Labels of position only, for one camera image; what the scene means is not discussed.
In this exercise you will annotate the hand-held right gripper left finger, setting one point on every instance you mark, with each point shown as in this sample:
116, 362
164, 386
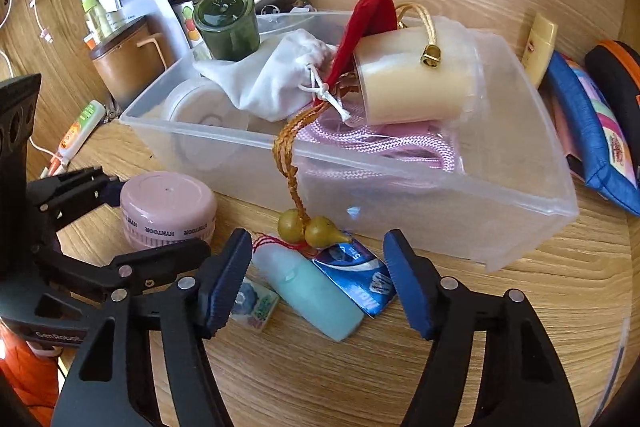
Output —
227, 282

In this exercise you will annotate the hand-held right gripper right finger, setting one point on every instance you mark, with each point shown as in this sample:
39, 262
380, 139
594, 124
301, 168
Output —
405, 282

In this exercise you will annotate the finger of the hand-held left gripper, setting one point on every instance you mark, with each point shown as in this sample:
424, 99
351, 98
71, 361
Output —
90, 192
165, 257

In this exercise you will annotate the pink round jar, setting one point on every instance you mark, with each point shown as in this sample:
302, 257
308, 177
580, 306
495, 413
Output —
167, 202

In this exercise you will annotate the teal soft bottle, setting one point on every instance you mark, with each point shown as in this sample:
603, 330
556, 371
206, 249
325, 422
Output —
310, 292

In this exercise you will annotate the clear plastic storage box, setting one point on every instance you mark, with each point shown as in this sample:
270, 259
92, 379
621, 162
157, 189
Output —
450, 207

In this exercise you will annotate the frosted round plastic container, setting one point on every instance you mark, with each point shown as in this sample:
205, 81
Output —
200, 107

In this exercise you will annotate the dark green glass jar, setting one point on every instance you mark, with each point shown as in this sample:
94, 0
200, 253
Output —
227, 27

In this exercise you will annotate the red velvet pouch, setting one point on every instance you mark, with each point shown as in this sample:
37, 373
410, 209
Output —
370, 17

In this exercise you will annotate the wooden desktop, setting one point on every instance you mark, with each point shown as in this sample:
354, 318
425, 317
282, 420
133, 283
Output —
310, 382

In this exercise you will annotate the small green mint packet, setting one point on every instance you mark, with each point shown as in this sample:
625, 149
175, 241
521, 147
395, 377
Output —
257, 304

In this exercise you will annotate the orange marker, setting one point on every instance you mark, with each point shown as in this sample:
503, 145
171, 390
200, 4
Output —
56, 167

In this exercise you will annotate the blue gum packet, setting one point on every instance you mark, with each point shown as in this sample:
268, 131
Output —
350, 267

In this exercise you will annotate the orange green glue bottle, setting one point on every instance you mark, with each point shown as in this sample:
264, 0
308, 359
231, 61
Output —
82, 124

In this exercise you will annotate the brown ceramic mug with lid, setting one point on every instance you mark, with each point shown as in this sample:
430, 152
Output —
117, 77

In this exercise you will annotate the orange clothing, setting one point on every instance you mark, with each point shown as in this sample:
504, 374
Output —
30, 367

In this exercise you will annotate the green cap spray bottle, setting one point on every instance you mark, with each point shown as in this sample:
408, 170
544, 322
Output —
92, 7

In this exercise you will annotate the fruit print box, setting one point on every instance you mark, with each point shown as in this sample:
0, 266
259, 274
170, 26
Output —
187, 24

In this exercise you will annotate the white file holder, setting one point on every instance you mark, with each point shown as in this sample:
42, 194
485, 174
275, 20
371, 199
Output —
160, 7

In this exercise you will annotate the blue fabric pouch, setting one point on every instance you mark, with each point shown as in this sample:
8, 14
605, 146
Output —
585, 122

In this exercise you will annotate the yellow tube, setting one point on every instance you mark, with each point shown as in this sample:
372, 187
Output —
540, 47

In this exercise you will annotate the black orange zip case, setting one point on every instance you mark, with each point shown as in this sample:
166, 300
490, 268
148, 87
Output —
610, 67

